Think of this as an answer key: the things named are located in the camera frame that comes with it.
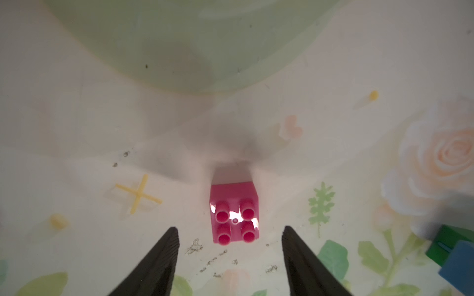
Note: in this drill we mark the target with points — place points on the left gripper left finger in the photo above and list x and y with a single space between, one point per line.
154 275

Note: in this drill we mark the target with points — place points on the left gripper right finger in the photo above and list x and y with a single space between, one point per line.
307 276

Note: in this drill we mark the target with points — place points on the pink lego brick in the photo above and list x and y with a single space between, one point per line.
234 210

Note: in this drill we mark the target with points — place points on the green lego brick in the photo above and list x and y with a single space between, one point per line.
445 241

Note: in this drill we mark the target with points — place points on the light blue long lego brick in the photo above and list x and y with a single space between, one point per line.
458 269

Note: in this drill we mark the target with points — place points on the clear glass bowl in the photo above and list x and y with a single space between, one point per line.
196 46

